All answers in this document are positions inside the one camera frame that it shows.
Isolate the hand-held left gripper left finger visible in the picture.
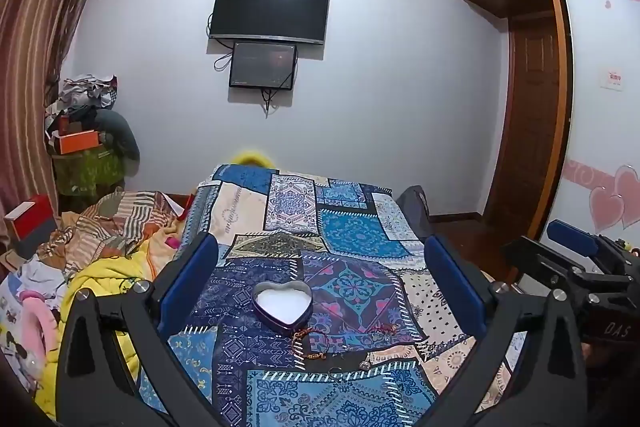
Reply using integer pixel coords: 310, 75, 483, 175
55, 232, 226, 427

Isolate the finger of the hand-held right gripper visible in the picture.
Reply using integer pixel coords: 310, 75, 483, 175
546, 219, 631, 259
501, 235, 626, 293

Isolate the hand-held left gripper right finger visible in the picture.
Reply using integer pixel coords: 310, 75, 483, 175
424, 234, 588, 427

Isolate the purple heart-shaped tin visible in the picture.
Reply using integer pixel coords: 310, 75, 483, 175
251, 279, 313, 337

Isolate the red string bracelet with beads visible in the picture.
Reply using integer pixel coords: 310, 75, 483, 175
291, 328, 342, 361

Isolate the striped patchwork quilt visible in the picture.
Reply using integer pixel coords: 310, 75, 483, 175
37, 189, 197, 279

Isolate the white heart-print wardrobe door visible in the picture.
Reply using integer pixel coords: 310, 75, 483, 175
540, 0, 640, 258

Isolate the blue patchwork blanket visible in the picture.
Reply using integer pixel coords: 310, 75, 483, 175
135, 163, 531, 427

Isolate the brown wooden door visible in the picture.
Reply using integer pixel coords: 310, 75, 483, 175
481, 14, 562, 234

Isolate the yellow plush toy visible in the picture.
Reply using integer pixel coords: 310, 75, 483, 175
230, 149, 277, 170

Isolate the green camouflage bag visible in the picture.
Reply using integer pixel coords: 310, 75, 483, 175
52, 147, 126, 198

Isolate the pink cloth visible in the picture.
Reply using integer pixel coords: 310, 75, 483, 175
19, 291, 62, 354

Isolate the grey-green coat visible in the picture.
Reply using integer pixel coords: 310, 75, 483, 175
94, 109, 141, 164

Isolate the red box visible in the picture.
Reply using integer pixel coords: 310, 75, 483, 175
3, 194, 54, 244

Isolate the orange box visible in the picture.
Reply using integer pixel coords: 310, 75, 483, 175
56, 130, 100, 154

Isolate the white cartoon-print sheet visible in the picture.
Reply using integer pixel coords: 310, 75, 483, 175
0, 254, 72, 395

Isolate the pile of clothes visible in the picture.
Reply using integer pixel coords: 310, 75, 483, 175
44, 73, 121, 120

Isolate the brown striped curtain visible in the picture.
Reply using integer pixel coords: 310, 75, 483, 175
0, 0, 117, 233

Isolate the small black wall monitor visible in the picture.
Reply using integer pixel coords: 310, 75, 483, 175
228, 40, 299, 91

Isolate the black wall television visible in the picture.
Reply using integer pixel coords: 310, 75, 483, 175
208, 0, 331, 46

